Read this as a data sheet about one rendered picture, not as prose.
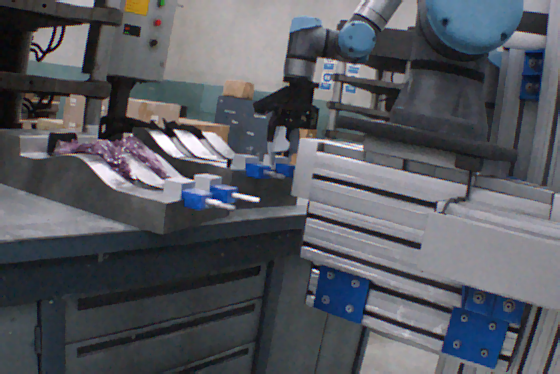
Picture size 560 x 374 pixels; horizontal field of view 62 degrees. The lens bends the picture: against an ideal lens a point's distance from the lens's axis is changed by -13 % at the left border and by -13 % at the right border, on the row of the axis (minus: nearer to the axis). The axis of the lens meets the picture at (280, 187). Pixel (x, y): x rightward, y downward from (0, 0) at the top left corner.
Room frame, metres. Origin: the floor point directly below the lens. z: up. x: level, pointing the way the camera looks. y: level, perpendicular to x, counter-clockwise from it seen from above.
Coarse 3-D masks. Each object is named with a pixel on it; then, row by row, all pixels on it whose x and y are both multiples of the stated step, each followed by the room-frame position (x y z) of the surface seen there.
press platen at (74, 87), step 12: (0, 72) 1.42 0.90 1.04; (0, 84) 1.42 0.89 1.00; (12, 84) 1.45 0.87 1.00; (24, 84) 1.49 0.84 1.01; (36, 84) 1.53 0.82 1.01; (48, 84) 1.56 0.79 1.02; (60, 84) 1.59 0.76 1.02; (72, 84) 1.60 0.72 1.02; (84, 84) 1.61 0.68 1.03; (96, 84) 1.63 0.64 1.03; (108, 84) 1.67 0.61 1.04; (24, 96) 2.13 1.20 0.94; (84, 96) 1.64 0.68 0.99; (96, 96) 1.63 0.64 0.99; (108, 96) 1.67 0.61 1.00; (36, 108) 2.08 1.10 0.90
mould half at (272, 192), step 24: (144, 144) 1.31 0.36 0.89; (168, 144) 1.30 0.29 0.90; (192, 144) 1.38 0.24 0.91; (216, 144) 1.46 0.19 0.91; (192, 168) 1.20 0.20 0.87; (216, 168) 1.16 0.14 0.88; (240, 168) 1.16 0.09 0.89; (240, 192) 1.16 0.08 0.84; (264, 192) 1.23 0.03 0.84; (288, 192) 1.30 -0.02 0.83
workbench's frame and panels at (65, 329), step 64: (0, 256) 0.64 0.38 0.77; (64, 256) 0.73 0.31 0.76; (128, 256) 0.89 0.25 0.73; (192, 256) 1.03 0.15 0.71; (256, 256) 1.20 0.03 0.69; (0, 320) 0.69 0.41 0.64; (64, 320) 0.78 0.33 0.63; (128, 320) 0.92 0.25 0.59; (192, 320) 1.08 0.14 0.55; (256, 320) 1.25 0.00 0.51; (320, 320) 1.51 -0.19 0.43
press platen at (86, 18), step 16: (0, 0) 1.38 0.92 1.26; (16, 0) 1.43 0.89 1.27; (32, 0) 1.47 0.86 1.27; (48, 0) 1.52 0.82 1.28; (64, 16) 1.58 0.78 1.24; (80, 16) 1.60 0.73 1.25; (96, 16) 1.61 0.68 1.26; (112, 16) 1.63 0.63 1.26; (64, 32) 1.97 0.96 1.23; (32, 48) 2.14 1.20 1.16; (48, 48) 2.06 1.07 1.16
